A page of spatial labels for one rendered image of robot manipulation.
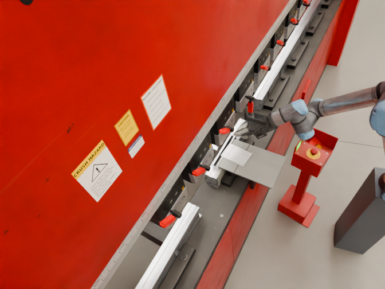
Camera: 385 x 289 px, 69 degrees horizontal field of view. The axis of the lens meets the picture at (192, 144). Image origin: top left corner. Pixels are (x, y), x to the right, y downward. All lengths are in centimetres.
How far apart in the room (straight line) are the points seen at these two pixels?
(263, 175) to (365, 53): 274
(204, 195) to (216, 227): 17
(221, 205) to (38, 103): 105
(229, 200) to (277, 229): 95
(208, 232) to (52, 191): 90
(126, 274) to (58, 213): 176
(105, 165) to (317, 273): 184
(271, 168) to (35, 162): 103
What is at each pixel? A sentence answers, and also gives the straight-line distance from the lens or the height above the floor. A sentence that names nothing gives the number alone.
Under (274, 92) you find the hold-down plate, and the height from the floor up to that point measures 90.
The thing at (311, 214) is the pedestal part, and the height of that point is 1.
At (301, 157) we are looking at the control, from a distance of 165.
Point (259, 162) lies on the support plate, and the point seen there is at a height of 100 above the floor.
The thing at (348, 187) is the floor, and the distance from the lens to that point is 255.
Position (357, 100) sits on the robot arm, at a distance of 133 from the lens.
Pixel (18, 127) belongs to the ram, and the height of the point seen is 186.
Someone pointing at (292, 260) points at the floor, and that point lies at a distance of 221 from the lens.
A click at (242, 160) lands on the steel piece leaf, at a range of 133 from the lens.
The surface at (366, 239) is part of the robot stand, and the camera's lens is 211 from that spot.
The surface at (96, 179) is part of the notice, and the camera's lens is 60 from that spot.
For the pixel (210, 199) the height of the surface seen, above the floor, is 87.
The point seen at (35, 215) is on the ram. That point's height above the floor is 171.
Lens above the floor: 211
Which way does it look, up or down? 52 degrees down
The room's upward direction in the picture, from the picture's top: 13 degrees counter-clockwise
